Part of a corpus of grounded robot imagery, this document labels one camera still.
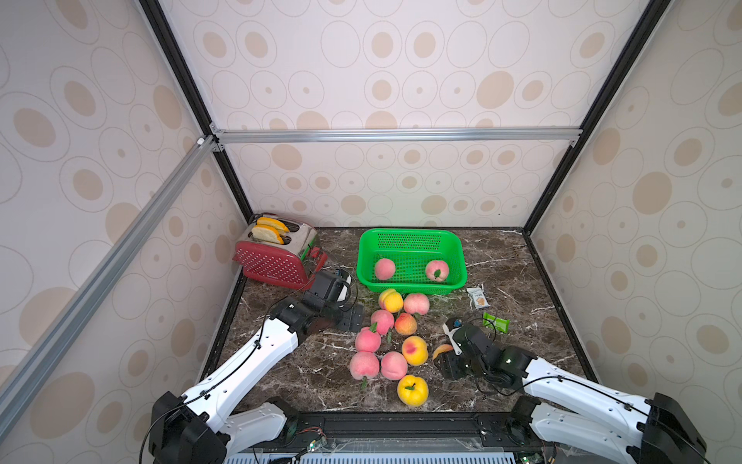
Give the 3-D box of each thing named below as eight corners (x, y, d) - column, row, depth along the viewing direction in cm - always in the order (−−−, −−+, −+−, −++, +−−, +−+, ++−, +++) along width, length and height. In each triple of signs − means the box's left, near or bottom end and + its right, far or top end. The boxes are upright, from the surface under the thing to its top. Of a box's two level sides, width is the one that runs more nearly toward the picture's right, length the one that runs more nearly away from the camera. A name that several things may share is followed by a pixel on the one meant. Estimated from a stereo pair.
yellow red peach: (403, 368, 86) (404, 359, 81) (401, 344, 91) (403, 335, 85) (426, 368, 86) (429, 359, 81) (423, 344, 91) (426, 335, 85)
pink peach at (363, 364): (351, 381, 83) (349, 374, 78) (352, 358, 87) (350, 351, 82) (379, 381, 83) (379, 374, 78) (379, 358, 87) (379, 351, 82)
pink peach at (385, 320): (378, 338, 91) (378, 330, 87) (369, 320, 95) (369, 311, 91) (396, 330, 93) (397, 322, 88) (386, 313, 97) (386, 304, 92)
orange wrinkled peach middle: (404, 340, 91) (405, 333, 87) (392, 326, 94) (392, 319, 90) (417, 329, 93) (419, 323, 89) (405, 316, 96) (406, 309, 92)
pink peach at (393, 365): (381, 382, 83) (381, 376, 78) (381, 359, 87) (381, 351, 82) (406, 382, 83) (408, 376, 78) (404, 359, 87) (406, 351, 82)
